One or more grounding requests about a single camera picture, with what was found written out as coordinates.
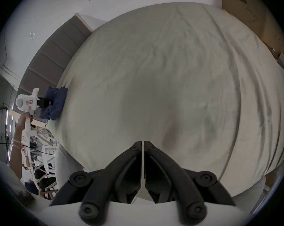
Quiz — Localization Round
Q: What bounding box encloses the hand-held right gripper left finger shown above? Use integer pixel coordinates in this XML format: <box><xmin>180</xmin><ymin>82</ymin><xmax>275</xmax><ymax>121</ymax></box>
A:
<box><xmin>50</xmin><ymin>141</ymin><xmax>142</xmax><ymax>225</ymax></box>

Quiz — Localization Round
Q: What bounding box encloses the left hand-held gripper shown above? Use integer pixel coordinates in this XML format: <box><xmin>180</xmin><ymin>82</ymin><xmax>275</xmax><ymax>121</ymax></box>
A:
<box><xmin>16</xmin><ymin>88</ymin><xmax>53</xmax><ymax>136</ymax></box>

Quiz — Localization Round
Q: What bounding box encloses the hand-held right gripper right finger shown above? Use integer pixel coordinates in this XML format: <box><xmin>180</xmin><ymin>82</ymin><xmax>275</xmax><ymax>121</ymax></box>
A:
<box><xmin>144</xmin><ymin>140</ymin><xmax>236</xmax><ymax>224</ymax></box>

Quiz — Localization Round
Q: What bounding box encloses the dark blue garment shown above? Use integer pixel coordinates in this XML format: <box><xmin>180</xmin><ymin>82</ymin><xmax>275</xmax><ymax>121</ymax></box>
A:
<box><xmin>39</xmin><ymin>86</ymin><xmax>68</xmax><ymax>121</ymax></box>

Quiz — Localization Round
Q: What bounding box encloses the person's left forearm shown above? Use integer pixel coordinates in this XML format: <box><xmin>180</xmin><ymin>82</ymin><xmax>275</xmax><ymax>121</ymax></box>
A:
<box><xmin>10</xmin><ymin>126</ymin><xmax>24</xmax><ymax>180</ymax></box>

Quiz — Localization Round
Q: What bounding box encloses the person's left hand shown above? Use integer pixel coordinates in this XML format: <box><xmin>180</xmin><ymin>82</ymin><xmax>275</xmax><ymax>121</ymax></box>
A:
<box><xmin>16</xmin><ymin>112</ymin><xmax>33</xmax><ymax>128</ymax></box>

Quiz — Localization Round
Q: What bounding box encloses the grey padded headboard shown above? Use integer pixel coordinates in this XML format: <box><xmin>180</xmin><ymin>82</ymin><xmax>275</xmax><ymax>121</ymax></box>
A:
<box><xmin>18</xmin><ymin>14</ymin><xmax>93</xmax><ymax>95</ymax></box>

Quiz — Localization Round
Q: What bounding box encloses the bed with beige sheet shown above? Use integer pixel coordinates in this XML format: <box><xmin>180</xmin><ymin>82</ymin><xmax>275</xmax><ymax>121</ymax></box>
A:
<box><xmin>46</xmin><ymin>2</ymin><xmax>284</xmax><ymax>204</ymax></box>

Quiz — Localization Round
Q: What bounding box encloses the brown cardboard carton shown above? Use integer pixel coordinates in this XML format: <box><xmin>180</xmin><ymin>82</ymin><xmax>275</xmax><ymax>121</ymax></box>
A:
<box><xmin>220</xmin><ymin>0</ymin><xmax>284</xmax><ymax>57</ymax></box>

